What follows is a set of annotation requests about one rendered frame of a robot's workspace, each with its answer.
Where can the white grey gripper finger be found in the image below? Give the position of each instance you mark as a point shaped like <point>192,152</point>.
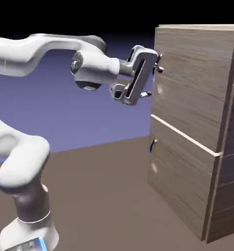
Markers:
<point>159,69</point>
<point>146,94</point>

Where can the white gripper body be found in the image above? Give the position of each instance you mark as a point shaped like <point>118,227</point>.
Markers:
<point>146,62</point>

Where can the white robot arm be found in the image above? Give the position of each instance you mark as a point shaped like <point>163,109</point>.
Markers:
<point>93,66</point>

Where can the tall wood cabinet door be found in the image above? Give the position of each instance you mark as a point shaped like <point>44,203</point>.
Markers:
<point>193,82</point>

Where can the light wood cabinet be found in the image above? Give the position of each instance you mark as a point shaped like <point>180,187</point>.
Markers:
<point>229,117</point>

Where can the short wood cabinet door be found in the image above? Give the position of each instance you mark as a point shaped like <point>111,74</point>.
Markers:
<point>179,180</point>

